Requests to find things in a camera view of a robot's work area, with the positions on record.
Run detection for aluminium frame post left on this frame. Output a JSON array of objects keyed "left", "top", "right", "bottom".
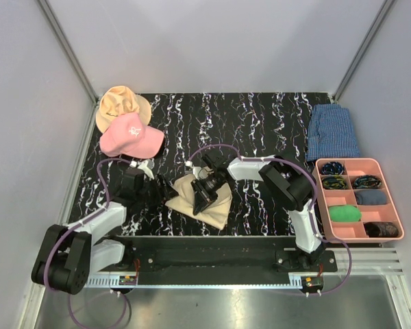
[{"left": 35, "top": 0, "right": 99, "bottom": 105}]

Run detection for pink baseball cap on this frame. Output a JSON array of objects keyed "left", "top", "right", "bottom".
[{"left": 99, "top": 113, "right": 165, "bottom": 159}]

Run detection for aluminium frame post right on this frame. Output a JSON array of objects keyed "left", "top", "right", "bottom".
[{"left": 332, "top": 0, "right": 397, "bottom": 103}]

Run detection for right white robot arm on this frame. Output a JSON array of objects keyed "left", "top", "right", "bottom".
[{"left": 191, "top": 154, "right": 322, "bottom": 272}]

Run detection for teal patterned rolled sock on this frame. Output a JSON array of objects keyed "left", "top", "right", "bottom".
[{"left": 352, "top": 175, "right": 382, "bottom": 189}]

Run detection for grey blue rolled sock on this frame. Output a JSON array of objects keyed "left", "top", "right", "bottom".
[{"left": 355, "top": 190, "right": 387, "bottom": 206}]

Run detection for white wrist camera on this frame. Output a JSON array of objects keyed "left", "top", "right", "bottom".
[
  {"left": 185, "top": 160, "right": 209, "bottom": 180},
  {"left": 129, "top": 159, "right": 155, "bottom": 180}
]

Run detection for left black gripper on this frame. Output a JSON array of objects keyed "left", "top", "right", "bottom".
[{"left": 136, "top": 173, "right": 178, "bottom": 207}]

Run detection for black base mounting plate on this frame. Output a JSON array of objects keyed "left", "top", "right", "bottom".
[{"left": 104, "top": 236, "right": 338, "bottom": 273}]

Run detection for aluminium frame post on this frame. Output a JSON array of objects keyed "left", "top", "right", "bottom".
[
  {"left": 35, "top": 0, "right": 99, "bottom": 105},
  {"left": 332, "top": 0, "right": 397, "bottom": 103}
]

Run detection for pink divided organizer tray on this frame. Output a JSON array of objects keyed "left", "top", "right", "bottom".
[{"left": 312, "top": 158, "right": 404, "bottom": 243}]

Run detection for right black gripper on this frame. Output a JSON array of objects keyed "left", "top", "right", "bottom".
[{"left": 191, "top": 173, "right": 224, "bottom": 217}]

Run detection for slotted aluminium rail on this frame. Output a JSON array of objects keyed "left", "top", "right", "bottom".
[{"left": 83, "top": 248, "right": 402, "bottom": 293}]

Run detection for beige cloth napkin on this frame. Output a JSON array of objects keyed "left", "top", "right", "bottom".
[{"left": 165, "top": 174, "right": 232, "bottom": 230}]

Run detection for dark patterned rolled sock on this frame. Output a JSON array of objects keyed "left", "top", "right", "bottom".
[{"left": 364, "top": 222, "right": 399, "bottom": 238}]

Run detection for blue checkered folded cloth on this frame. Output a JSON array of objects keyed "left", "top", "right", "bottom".
[{"left": 306, "top": 103, "right": 360, "bottom": 162}]

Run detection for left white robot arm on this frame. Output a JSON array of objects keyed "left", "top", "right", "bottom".
[{"left": 31, "top": 169, "right": 178, "bottom": 295}]

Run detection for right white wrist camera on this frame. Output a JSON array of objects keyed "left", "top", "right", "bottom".
[{"left": 185, "top": 160, "right": 209, "bottom": 180}]

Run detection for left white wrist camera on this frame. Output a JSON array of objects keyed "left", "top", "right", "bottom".
[{"left": 129, "top": 159, "right": 155, "bottom": 180}]

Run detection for green rolled sock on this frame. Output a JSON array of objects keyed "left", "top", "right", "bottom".
[{"left": 328, "top": 205, "right": 362, "bottom": 223}]

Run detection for beige bucket hat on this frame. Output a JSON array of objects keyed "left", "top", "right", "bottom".
[{"left": 95, "top": 86, "right": 152, "bottom": 133}]

